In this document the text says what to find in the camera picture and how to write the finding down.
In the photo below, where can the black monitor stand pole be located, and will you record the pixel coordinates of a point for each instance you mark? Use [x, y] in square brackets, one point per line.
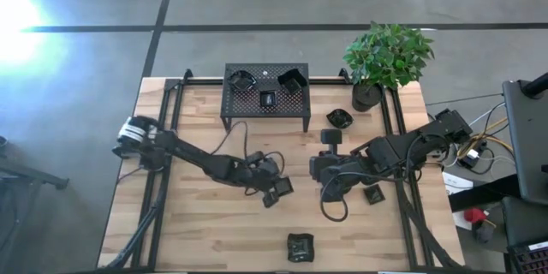
[537, 85]

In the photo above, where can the black plant pot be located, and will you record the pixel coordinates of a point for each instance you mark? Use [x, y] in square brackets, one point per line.
[366, 98]

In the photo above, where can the red round object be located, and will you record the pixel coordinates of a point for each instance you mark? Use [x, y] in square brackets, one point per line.
[474, 215]

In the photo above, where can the white paper sheet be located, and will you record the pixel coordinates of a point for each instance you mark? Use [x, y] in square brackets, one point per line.
[460, 221]
[456, 183]

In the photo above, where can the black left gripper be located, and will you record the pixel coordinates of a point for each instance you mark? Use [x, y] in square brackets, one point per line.
[261, 173]

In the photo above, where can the dark grey round object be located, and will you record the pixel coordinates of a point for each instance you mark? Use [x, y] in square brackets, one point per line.
[484, 232]

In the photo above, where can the black desk beam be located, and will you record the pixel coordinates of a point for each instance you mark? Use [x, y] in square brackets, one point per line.
[484, 192]

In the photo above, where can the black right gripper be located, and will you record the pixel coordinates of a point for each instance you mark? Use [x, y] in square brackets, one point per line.
[334, 170]

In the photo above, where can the black perforated metal shelf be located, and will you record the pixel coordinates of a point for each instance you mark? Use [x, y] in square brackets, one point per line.
[248, 107]

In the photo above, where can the black wavy square plate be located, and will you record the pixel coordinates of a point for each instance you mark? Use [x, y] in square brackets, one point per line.
[300, 247]

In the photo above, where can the small black square plate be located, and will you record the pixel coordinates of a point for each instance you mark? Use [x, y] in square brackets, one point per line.
[374, 194]
[285, 187]
[268, 98]

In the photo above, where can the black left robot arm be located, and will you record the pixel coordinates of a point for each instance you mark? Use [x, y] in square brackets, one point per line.
[192, 156]

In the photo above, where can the black power adapter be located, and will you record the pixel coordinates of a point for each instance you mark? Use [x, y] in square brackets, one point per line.
[470, 159]

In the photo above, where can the black tripod stand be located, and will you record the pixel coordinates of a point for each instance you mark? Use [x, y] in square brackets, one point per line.
[61, 183]

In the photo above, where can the green leafy plant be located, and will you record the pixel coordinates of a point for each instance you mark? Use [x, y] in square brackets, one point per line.
[385, 55]

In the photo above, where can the dark grey seat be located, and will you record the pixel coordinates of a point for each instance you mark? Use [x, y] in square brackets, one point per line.
[524, 220]

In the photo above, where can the black aluminium table frame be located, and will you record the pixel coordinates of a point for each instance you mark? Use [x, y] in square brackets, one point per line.
[205, 81]

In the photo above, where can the dark grey monitor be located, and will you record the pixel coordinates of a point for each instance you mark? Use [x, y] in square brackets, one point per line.
[531, 145]

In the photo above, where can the black round pot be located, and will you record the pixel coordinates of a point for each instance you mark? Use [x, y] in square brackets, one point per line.
[340, 118]
[242, 80]

